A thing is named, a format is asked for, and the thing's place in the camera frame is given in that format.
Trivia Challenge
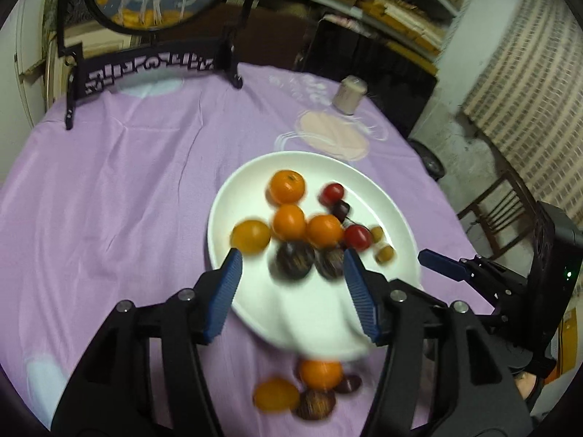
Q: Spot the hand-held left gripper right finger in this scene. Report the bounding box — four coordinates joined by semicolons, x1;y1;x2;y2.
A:
344;249;533;437

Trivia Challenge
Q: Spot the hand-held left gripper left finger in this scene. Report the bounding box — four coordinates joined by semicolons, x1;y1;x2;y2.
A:
52;248;244;437

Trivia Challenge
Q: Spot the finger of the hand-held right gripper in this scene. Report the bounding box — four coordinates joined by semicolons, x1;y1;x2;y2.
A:
418;249;529;303

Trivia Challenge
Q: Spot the wrinkled dark brown fruit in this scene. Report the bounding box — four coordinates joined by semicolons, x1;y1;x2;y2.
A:
314;248;347;280
296;389;337;421

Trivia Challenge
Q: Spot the yellow citrus fruit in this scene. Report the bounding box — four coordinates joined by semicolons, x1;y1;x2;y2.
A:
230;220;272;255
253;377;301;413

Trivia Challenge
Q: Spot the red cherry tomato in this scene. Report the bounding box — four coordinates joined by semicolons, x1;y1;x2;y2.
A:
319;183;345;206
343;224;372;251

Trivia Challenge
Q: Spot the large wrinkled dark purple fruit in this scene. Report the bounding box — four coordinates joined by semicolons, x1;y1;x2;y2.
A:
270;241;316;282

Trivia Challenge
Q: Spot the orange tangerine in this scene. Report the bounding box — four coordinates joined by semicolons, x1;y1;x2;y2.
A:
306;214;344;249
298;359;344;390
272;204;307;241
266;169;306;205

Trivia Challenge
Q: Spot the smooth dark plum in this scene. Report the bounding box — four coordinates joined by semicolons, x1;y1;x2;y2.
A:
334;374;363;394

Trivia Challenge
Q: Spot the white round plate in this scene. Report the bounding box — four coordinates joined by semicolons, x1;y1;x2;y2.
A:
207;151;422;359

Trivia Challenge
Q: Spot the dark wooden chair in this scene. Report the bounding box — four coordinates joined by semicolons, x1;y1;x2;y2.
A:
458;164;543;260

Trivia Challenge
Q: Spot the black round metal stand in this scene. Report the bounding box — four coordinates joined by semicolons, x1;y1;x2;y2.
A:
410;139;446;180

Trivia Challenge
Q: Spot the purple printed tablecloth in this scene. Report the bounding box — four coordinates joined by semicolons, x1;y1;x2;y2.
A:
0;61;497;437

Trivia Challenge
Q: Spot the woven checkered blind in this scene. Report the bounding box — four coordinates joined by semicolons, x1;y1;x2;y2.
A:
462;0;583;219

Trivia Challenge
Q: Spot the beige drink can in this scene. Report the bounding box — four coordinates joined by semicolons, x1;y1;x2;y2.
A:
332;76;367;116

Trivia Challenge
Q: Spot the white door panel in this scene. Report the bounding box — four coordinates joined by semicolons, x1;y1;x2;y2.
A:
13;9;60;123

